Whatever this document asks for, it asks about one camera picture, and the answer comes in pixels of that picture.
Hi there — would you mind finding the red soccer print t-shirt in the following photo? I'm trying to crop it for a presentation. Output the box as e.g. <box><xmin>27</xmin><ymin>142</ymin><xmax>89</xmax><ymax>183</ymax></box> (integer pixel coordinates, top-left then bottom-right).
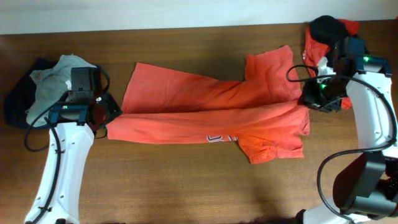
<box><xmin>107</xmin><ymin>46</ymin><xmax>310</xmax><ymax>164</ymax></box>

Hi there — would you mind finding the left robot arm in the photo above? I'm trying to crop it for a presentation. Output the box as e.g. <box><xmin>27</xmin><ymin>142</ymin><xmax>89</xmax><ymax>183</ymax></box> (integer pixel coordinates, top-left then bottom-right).
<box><xmin>24</xmin><ymin>67</ymin><xmax>122</xmax><ymax>224</ymax></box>

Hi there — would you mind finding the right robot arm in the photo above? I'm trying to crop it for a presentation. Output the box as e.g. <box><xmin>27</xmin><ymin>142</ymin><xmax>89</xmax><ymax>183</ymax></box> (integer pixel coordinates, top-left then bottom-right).
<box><xmin>297</xmin><ymin>37</ymin><xmax>397</xmax><ymax>223</ymax></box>

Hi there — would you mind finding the light grey crumpled shirt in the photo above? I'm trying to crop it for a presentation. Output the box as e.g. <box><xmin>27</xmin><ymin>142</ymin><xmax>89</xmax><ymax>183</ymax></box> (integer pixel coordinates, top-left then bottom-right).
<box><xmin>26</xmin><ymin>54</ymin><xmax>96</xmax><ymax>124</ymax></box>

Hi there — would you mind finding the red garment under pile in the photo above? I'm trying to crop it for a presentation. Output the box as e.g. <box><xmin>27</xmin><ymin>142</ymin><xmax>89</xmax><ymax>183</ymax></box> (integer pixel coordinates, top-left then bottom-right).
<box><xmin>302</xmin><ymin>19</ymin><xmax>361</xmax><ymax>110</ymax></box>

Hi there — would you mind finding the navy blue folded garment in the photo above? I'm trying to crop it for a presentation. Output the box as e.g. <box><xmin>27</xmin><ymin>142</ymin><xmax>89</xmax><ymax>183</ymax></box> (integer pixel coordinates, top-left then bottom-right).
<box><xmin>4</xmin><ymin>58</ymin><xmax>56</xmax><ymax>129</ymax></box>

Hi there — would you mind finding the black garment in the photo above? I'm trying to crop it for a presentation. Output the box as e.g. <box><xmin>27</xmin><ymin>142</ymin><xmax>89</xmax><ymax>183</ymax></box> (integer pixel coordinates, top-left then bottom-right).
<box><xmin>309</xmin><ymin>16</ymin><xmax>359</xmax><ymax>61</ymax></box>

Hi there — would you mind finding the left black cable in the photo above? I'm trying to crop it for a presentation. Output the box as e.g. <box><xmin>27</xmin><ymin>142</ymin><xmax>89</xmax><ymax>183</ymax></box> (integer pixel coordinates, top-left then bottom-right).
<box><xmin>24</xmin><ymin>67</ymin><xmax>111</xmax><ymax>224</ymax></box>

